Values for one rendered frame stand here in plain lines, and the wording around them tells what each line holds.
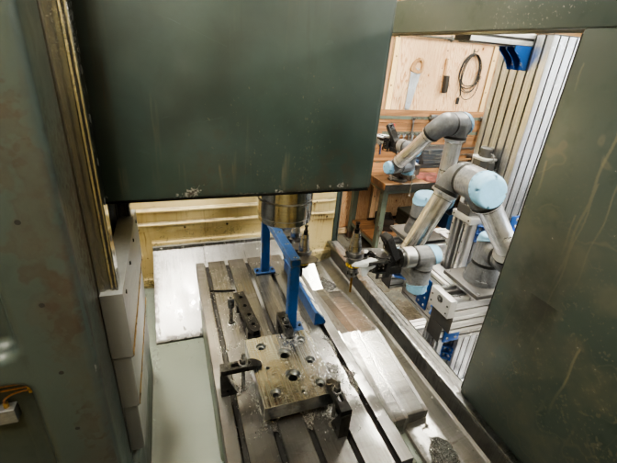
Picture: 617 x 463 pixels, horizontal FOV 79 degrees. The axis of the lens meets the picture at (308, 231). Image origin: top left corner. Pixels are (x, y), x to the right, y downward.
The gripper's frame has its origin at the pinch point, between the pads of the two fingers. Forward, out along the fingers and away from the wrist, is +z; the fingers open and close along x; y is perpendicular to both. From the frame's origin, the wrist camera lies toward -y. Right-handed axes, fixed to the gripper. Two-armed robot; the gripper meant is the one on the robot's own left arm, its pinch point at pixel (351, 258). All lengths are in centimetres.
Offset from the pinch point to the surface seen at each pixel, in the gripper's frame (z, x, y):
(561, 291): -41, -42, -9
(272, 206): 29.0, -4.3, -22.1
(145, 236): 70, 103, 36
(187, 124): 50, -11, -45
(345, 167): 11.7, -10.9, -34.5
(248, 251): 15, 95, 47
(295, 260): 14.6, 14.1, 7.1
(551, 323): -41, -43, 1
